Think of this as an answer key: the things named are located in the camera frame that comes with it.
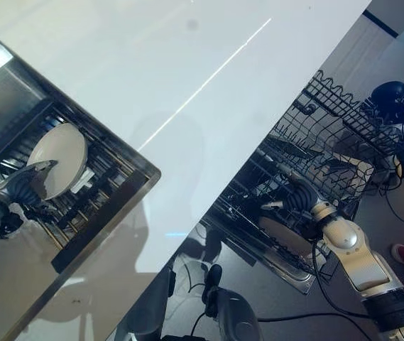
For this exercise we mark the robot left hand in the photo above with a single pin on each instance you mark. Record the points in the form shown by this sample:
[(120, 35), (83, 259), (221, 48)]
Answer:
[(24, 190)]

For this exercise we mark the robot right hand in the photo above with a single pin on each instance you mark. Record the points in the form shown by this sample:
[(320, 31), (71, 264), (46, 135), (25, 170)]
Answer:
[(299, 202)]

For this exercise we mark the white round plate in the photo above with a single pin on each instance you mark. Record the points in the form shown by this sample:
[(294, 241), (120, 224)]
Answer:
[(63, 156)]

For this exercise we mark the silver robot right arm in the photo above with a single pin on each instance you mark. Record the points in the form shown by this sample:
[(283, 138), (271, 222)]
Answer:
[(350, 245)]

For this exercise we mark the dishwasher rack with tines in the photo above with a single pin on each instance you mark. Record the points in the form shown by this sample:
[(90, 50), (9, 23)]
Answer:
[(248, 184)]

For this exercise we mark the beige plate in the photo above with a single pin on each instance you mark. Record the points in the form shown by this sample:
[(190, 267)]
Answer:
[(276, 227)]

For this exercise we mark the black sink dish rack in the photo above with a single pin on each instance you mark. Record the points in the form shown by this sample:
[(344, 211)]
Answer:
[(106, 184)]

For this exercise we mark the stainless steel sink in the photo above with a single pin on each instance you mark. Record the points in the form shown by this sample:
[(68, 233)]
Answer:
[(13, 81)]

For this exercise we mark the black round dome object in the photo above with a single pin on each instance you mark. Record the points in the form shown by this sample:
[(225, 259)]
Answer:
[(388, 93)]

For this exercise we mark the black trim strip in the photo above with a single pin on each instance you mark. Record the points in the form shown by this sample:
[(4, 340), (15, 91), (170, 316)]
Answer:
[(381, 23)]

